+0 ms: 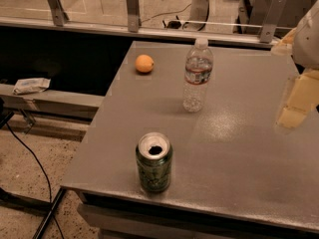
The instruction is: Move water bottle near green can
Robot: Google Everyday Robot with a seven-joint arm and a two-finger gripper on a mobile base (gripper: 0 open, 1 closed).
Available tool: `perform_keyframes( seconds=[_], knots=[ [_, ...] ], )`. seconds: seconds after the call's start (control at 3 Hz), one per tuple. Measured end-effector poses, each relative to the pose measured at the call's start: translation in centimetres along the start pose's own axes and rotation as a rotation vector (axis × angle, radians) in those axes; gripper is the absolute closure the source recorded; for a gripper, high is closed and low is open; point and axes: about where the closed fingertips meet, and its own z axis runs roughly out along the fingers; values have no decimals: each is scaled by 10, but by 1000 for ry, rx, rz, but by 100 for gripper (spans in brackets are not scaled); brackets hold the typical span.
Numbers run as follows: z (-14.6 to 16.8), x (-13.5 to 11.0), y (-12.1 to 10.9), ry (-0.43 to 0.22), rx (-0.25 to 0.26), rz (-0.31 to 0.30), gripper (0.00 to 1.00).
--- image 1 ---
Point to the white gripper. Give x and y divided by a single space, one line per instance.
308 44

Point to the clear plastic water bottle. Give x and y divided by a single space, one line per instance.
198 69

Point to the green soda can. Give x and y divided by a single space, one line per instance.
154 158

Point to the orange fruit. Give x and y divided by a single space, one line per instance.
144 63

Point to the grey metal side shelf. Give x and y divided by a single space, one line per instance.
56 103

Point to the right metal bracket post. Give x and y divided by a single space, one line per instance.
271 20

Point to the metal bracket post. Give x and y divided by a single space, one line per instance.
271 20
134 20
59 16

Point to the middle metal bracket post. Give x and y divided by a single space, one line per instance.
134 20

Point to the left metal bracket post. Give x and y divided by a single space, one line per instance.
59 16

